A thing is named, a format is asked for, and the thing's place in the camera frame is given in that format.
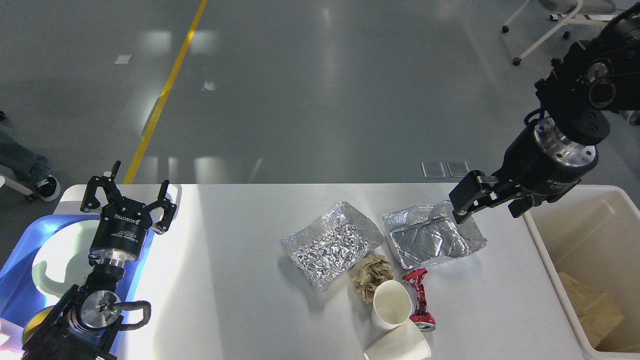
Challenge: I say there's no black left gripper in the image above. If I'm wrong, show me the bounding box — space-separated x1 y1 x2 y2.
80 160 177 265

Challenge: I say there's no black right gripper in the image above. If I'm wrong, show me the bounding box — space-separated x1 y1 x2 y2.
448 117 599 224

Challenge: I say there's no dark grey mug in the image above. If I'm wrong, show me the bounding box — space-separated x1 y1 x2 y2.
22 305 54 346

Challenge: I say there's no brown paper bag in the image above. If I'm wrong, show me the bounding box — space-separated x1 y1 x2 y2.
558 271 625 348

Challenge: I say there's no pink mug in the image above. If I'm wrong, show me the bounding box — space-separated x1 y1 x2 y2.
0 317 25 356

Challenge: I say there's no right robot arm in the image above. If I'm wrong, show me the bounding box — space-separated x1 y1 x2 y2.
449 4 640 224

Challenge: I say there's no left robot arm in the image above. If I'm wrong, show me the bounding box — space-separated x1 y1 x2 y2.
22 161 178 360

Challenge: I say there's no floor outlet cover right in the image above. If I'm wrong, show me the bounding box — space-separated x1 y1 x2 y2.
446 161 471 178

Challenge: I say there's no floor outlet cover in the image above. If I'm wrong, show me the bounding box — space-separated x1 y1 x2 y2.
421 161 447 179
446 161 471 178

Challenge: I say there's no floor outlet cover left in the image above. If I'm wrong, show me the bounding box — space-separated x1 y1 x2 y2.
421 161 447 179

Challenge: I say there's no flattened foil tray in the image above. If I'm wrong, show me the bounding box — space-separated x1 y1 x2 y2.
382 198 488 271

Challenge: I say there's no person in jeans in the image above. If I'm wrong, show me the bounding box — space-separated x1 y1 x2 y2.
0 129 61 203

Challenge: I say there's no beige waste bin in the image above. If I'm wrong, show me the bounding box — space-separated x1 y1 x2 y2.
523 185 640 360

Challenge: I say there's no blue plastic tray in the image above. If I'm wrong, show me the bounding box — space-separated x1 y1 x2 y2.
1 215 140 328

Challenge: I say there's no crushed red soda can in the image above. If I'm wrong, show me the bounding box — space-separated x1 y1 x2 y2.
402 268 436 333

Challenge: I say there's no white paper cup upright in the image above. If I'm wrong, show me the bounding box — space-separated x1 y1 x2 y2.
371 280 413 331

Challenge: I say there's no crumpled brown paper ball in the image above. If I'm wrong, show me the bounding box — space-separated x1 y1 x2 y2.
349 253 394 304

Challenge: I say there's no white paper cup lying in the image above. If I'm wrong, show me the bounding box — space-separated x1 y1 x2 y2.
363 321 432 360

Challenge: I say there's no crumpled foil sheet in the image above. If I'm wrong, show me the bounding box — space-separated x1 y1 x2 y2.
280 201 385 292

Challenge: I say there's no white office chair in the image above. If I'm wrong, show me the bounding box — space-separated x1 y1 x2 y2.
501 0 619 67

